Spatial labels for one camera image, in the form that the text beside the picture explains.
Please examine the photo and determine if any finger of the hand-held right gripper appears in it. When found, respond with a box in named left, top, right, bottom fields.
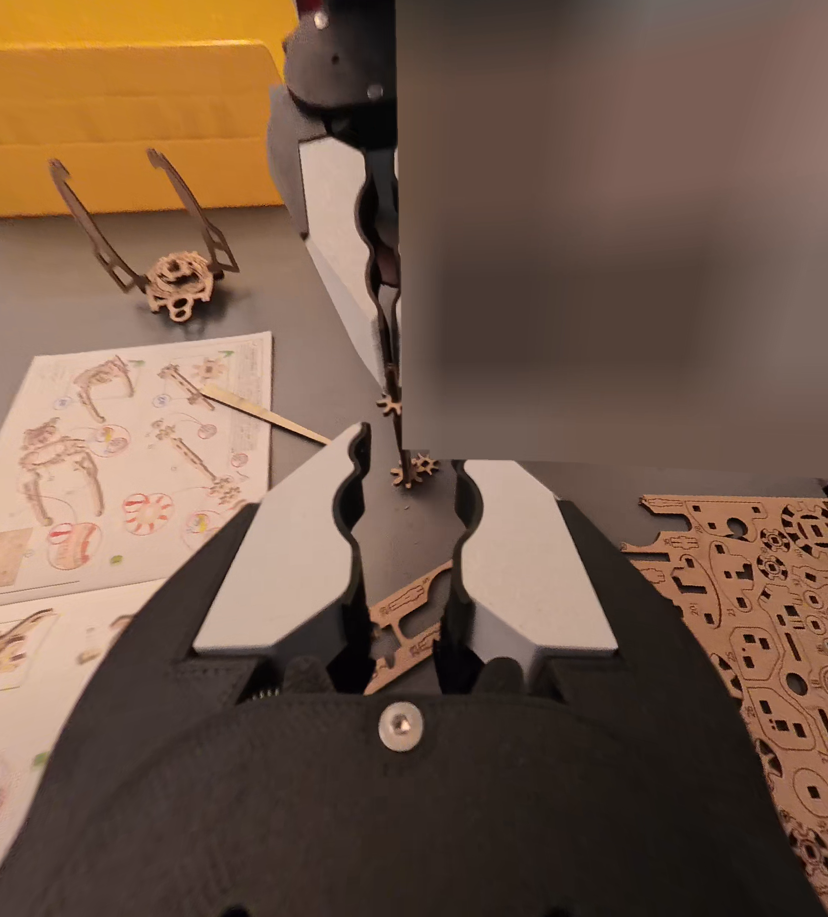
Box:
left=267, top=86, right=402, bottom=404

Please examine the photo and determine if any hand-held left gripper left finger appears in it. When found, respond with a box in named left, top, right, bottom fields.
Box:
left=192, top=421, right=375, bottom=678

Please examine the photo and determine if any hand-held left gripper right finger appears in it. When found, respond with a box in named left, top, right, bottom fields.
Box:
left=441, top=458, right=620, bottom=674

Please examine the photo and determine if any thin wooden axle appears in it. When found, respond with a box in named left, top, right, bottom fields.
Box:
left=382, top=308, right=415, bottom=490

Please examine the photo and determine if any partly built wooden model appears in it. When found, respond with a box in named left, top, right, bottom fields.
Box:
left=47, top=147, right=240, bottom=325

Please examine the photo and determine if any laser-cut wooden parts sheet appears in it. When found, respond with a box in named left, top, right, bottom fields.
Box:
left=620, top=493, right=828, bottom=917

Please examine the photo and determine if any small wooden sheet offcut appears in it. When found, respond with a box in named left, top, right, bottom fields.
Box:
left=364, top=561, right=455, bottom=697

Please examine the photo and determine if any thin pointed wooden stick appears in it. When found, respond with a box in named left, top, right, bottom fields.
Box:
left=201, top=383, right=331, bottom=447

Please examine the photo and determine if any printed instruction booklet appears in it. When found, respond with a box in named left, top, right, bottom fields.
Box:
left=0, top=330, right=275, bottom=917

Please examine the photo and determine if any yellow box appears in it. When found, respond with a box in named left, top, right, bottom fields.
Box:
left=0, top=0, right=299, bottom=218

